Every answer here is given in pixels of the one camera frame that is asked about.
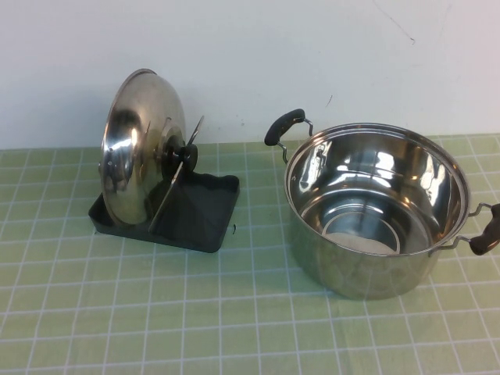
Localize stainless steel pot lid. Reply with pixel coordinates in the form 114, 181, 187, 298
99, 68, 199, 228

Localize black lid rack tray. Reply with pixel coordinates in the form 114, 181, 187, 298
88, 115, 242, 255

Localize green checked tablecloth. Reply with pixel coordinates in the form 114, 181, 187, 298
0, 132, 500, 375

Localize stainless steel pot black handles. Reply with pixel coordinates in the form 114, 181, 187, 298
264, 108, 500, 301

